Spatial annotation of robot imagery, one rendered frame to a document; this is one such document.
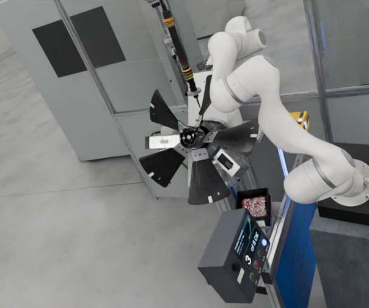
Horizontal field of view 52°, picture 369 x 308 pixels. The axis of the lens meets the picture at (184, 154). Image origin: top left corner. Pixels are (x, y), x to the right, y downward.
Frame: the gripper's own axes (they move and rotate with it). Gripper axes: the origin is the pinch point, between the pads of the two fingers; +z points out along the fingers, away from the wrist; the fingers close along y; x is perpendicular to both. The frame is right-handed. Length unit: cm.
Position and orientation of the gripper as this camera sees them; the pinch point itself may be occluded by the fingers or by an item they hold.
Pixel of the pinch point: (201, 66)
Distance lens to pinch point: 177.0
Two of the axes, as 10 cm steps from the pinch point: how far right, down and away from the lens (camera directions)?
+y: 3.2, -7.2, 6.2
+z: -7.5, 2.1, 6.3
